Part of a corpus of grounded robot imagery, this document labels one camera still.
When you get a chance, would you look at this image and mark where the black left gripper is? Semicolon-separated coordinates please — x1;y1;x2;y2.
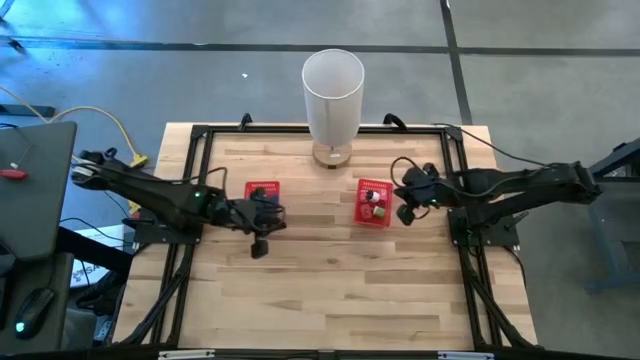
219;187;288;260

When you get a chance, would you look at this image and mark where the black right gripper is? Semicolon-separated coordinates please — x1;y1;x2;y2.
394;167;441;226

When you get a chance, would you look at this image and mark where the red plastic basket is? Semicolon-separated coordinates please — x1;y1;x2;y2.
352;177;395;229
243;180;282;207

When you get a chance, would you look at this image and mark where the white shade table lamp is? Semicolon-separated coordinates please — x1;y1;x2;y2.
301;48;366;170

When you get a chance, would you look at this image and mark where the silver aluminium extrusion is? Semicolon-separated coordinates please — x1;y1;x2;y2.
437;350;497;360
157;349;217;360

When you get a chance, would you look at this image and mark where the white cardboard box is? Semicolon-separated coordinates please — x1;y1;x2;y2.
69;224;133;289

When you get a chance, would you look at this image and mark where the black computer mouse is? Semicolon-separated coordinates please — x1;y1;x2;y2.
13;286;56;342

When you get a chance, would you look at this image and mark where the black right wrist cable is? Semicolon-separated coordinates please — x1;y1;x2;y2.
389;155;426;189

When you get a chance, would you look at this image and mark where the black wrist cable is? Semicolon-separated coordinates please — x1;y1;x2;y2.
389;155;426;189
196;165;230;192

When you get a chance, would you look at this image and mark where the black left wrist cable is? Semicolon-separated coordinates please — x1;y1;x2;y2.
196;165;230;192

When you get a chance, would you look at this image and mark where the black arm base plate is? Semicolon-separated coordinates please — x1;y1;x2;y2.
446;206;522;249
131;218;204;247

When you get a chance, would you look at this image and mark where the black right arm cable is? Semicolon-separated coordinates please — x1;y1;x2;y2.
430;122;551;170

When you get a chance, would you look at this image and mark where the yellow cable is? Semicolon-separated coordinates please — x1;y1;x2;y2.
0;84;149;169

